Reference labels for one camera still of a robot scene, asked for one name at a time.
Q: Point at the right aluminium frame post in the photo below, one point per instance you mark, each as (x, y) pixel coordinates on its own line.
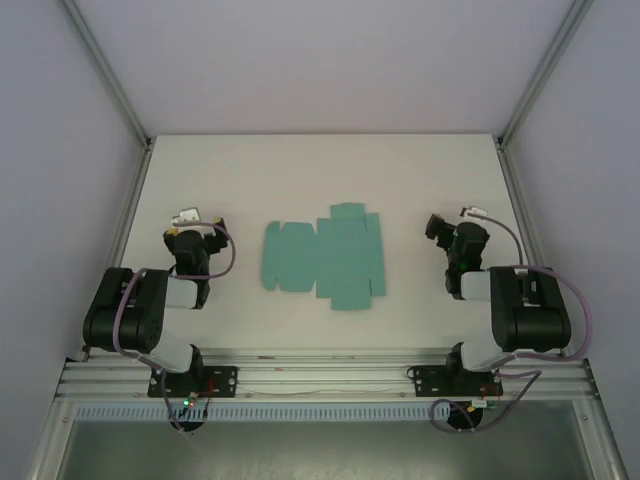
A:
(542, 75)

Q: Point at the aluminium mounting rail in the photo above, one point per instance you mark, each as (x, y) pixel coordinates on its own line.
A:
(325, 370)

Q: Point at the small circuit board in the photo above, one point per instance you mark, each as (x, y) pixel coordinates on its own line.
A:
(480, 403)
(190, 401)

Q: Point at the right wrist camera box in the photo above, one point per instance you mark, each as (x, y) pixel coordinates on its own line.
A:
(472, 211)

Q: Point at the right aluminium side rail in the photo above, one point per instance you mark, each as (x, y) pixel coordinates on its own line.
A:
(517, 200)

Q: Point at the aluminium side rail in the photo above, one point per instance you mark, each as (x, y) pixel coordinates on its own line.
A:
(517, 200)
(127, 215)

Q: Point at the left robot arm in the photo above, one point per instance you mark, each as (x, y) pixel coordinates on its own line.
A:
(130, 320)

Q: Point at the teal paper box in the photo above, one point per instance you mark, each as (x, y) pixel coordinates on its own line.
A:
(325, 255)

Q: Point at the metal sheet panel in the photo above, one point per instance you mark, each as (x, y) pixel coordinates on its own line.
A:
(325, 450)

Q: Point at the aluminium frame post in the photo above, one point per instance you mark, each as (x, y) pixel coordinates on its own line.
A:
(542, 75)
(111, 75)

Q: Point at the left aluminium frame post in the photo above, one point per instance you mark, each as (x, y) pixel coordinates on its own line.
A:
(111, 75)

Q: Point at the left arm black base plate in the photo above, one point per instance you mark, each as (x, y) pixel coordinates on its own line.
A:
(225, 380)

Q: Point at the left aluminium side rail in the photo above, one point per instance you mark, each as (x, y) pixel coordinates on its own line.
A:
(127, 215)

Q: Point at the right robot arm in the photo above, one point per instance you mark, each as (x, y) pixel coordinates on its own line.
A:
(535, 320)

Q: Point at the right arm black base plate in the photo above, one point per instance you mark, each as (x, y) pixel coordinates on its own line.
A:
(425, 380)

